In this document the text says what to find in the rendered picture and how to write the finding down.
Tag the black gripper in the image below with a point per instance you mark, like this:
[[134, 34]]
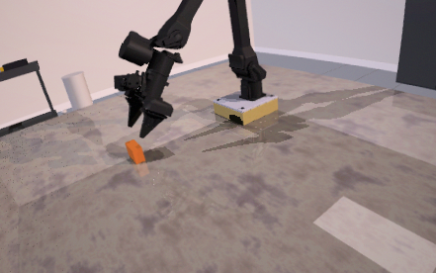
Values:
[[156, 108]]

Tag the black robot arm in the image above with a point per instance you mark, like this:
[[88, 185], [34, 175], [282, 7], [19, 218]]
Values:
[[175, 33]]

